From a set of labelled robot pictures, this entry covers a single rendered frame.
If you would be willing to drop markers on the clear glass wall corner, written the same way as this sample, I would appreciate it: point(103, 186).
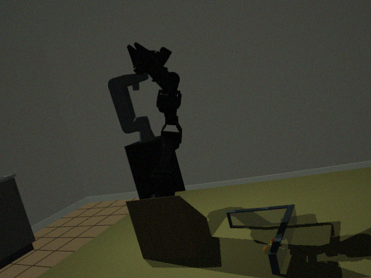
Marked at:
point(267, 217)

